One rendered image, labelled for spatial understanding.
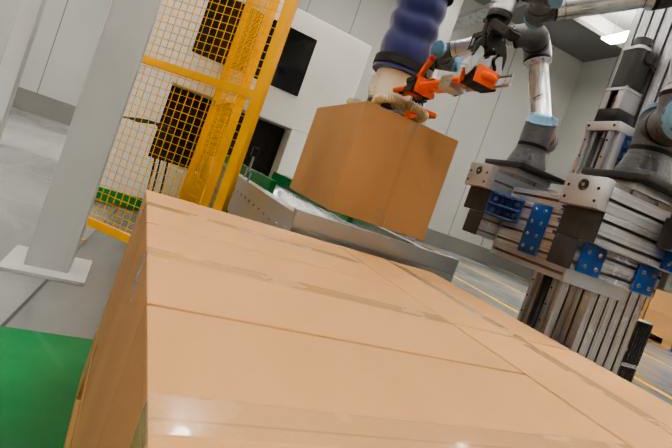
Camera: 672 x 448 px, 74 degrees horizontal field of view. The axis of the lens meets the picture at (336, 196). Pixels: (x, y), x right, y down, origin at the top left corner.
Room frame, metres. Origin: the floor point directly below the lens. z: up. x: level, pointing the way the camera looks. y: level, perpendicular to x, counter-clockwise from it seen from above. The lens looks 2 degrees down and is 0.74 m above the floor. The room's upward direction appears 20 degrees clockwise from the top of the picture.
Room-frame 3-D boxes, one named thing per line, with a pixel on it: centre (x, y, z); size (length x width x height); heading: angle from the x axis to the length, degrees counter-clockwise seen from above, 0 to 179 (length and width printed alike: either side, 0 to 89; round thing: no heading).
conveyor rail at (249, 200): (2.53, 0.58, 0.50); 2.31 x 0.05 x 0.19; 25
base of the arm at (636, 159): (1.35, -0.84, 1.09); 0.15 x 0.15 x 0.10
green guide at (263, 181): (2.87, 0.67, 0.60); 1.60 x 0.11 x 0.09; 25
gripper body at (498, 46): (1.37, -0.28, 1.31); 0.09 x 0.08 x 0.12; 21
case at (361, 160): (1.90, -0.07, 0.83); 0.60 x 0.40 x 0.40; 21
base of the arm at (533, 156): (1.82, -0.68, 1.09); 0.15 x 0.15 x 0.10
